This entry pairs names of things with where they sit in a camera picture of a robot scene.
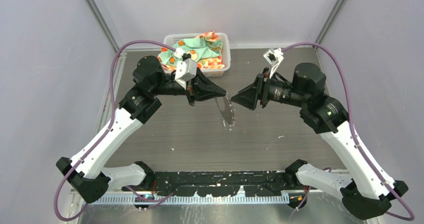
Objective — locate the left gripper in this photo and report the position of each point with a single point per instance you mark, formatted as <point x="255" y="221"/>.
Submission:
<point x="200" y="87"/>

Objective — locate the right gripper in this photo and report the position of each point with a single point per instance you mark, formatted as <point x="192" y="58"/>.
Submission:
<point x="248" y="96"/>

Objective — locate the large metal keyring holder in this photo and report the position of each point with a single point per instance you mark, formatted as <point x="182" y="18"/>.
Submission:
<point x="226" y="110"/>

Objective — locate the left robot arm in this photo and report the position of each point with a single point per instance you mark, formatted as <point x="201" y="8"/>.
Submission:
<point x="86" y="171"/>

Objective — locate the green orange patterned cloth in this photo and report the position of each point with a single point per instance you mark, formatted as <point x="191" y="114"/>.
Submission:
<point x="205" y="49"/>

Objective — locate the white plastic basket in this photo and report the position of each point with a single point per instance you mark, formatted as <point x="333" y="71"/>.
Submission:
<point x="226" y="55"/>

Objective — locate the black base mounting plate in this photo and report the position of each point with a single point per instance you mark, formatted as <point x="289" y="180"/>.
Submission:
<point x="219" y="183"/>

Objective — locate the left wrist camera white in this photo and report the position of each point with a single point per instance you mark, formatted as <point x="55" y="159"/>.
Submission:
<point x="185" y="71"/>

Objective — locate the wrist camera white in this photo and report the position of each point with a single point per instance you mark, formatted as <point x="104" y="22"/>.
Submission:
<point x="185" y="71"/>
<point x="274" y="57"/>

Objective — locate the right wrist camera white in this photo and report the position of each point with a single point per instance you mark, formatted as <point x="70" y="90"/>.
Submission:
<point x="274" y="57"/>

